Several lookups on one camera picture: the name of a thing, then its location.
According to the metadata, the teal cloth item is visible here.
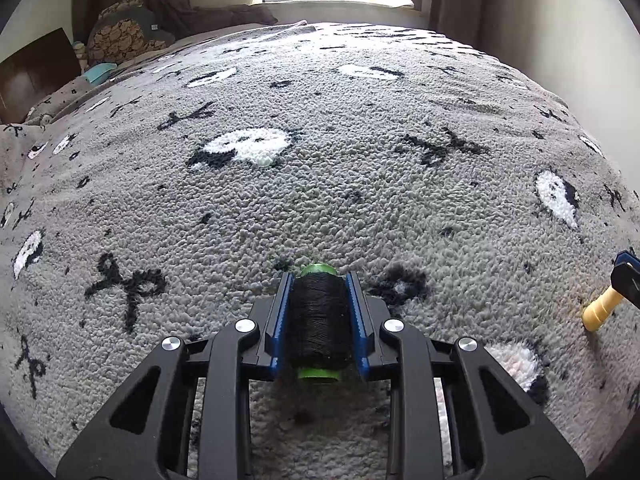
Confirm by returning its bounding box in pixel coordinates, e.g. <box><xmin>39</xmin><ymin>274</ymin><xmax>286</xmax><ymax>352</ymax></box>
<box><xmin>82</xmin><ymin>62</ymin><xmax>118</xmax><ymax>83</ymax></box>

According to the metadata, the yellow spool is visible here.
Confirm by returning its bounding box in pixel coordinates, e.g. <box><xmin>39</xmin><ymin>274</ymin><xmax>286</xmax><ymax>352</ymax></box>
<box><xmin>581</xmin><ymin>287</ymin><xmax>626</xmax><ymax>332</ymax></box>

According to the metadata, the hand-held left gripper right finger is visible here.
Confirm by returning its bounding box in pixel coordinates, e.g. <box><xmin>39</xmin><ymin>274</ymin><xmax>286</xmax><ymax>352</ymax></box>
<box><xmin>345</xmin><ymin>270</ymin><xmax>586</xmax><ymax>480</ymax></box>

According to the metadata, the brown patterned cushion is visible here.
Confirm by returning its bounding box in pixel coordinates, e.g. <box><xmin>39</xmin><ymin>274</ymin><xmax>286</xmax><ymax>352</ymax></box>
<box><xmin>87</xmin><ymin>0</ymin><xmax>173</xmax><ymax>67</ymax></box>

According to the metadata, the dark grey cushion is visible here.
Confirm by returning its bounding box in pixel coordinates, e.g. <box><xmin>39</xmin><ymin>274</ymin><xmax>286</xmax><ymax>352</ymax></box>
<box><xmin>97</xmin><ymin>6</ymin><xmax>176</xmax><ymax>46</ymax></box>

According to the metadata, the grey printed blanket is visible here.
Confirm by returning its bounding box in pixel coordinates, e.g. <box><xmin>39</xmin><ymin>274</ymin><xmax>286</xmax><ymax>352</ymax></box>
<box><xmin>0</xmin><ymin>21</ymin><xmax>640</xmax><ymax>480</ymax></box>

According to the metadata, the grey printed pillow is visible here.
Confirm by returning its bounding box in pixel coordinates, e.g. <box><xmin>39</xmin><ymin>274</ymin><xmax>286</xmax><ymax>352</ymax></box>
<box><xmin>22</xmin><ymin>77</ymin><xmax>106</xmax><ymax>126</ymax></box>

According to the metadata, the black thread spool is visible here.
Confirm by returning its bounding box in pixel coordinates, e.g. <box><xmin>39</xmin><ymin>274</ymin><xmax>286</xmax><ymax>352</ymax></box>
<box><xmin>286</xmin><ymin>262</ymin><xmax>357</xmax><ymax>382</ymax></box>

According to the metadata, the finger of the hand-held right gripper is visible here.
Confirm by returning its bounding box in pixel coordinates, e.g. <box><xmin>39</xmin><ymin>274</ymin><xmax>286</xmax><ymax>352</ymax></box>
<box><xmin>612</xmin><ymin>249</ymin><xmax>640</xmax><ymax>306</ymax></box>

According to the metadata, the brown wooden headboard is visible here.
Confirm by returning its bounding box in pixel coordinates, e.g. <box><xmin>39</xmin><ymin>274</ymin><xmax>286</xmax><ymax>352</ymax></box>
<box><xmin>0</xmin><ymin>27</ymin><xmax>83</xmax><ymax>125</ymax></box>

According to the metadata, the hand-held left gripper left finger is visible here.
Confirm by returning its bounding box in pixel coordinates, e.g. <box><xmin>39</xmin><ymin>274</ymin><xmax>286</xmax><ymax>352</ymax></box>
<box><xmin>56</xmin><ymin>271</ymin><xmax>296</xmax><ymax>480</ymax></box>

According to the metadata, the beige bed sheet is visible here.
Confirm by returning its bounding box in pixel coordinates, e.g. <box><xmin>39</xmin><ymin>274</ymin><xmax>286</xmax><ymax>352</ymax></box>
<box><xmin>165</xmin><ymin>20</ymin><xmax>308</xmax><ymax>56</ymax></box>

